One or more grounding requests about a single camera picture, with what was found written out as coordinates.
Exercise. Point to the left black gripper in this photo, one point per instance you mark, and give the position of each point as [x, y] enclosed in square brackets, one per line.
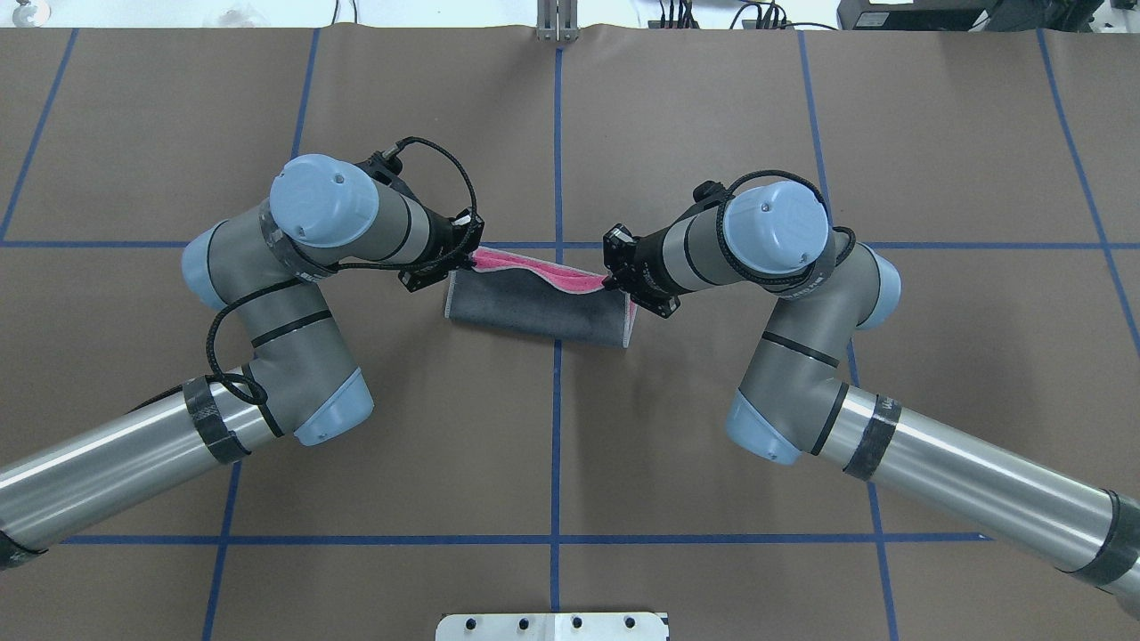
[437, 240]

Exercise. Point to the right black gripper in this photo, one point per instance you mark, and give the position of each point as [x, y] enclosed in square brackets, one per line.
[647, 263]

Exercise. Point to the pink and grey towel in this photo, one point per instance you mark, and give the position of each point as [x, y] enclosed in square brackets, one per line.
[517, 293]

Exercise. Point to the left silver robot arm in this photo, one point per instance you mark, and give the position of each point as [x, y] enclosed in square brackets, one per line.
[277, 361]

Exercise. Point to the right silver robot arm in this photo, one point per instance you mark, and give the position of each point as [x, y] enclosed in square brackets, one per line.
[773, 229]

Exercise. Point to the black box with label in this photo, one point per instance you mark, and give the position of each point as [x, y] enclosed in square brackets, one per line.
[936, 16]

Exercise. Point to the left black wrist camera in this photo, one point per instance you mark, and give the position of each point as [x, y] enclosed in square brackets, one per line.
[382, 167]

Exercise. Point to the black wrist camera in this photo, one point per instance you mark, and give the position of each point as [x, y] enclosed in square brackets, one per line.
[382, 167]
[708, 190]

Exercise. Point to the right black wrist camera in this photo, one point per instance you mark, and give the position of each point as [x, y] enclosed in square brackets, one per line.
[708, 190]

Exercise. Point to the aluminium frame post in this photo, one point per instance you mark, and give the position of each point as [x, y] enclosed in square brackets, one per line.
[557, 21]

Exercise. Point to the white camera mast with base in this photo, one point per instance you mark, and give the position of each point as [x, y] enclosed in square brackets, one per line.
[554, 626]

